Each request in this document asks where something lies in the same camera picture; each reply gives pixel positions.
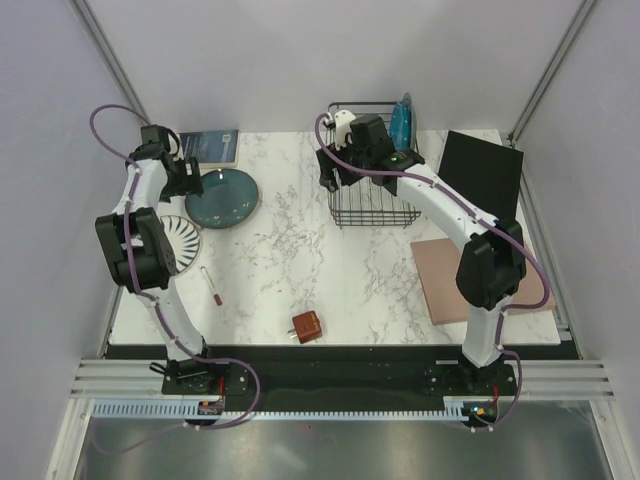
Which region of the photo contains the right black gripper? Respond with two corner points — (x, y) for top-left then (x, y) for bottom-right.
(315, 136), (371, 193)

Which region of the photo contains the dark teal floral plate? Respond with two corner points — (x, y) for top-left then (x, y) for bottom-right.
(185, 169), (259, 229)

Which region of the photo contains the wire dish rack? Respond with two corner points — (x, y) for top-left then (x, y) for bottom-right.
(327, 100), (421, 228)

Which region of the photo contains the blue polka dot plate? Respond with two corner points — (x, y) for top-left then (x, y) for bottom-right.
(388, 99), (413, 150)

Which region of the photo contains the grey-green round plate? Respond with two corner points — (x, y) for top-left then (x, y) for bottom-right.
(402, 92), (419, 152)

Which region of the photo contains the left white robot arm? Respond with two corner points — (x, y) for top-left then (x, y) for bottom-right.
(95, 125), (220, 395)

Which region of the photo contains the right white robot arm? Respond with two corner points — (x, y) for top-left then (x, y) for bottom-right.
(314, 110), (528, 394)

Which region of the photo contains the dark blue book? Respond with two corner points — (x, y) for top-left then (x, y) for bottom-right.
(179, 130), (239, 168)

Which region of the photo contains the white striped plate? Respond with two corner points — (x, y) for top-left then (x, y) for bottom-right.
(160, 215), (202, 275)

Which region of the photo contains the red tipped tube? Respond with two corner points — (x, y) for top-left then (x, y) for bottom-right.
(200, 266), (223, 307)

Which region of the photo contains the pink board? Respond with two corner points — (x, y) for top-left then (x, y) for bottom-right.
(410, 238), (556, 326)

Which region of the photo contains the red cube power adapter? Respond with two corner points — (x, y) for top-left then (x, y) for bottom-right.
(287, 310), (323, 344)

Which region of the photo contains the black board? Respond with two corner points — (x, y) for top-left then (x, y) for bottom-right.
(438, 131), (524, 220)

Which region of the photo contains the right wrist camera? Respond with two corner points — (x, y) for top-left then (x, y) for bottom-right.
(324, 109), (356, 150)

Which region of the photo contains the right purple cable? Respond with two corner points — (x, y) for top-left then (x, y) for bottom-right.
(313, 112), (552, 434)

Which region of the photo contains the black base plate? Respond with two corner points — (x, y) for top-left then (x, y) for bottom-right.
(102, 343), (584, 414)

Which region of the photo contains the white slotted cable duct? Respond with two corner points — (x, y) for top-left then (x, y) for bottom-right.
(91, 399), (469, 421)

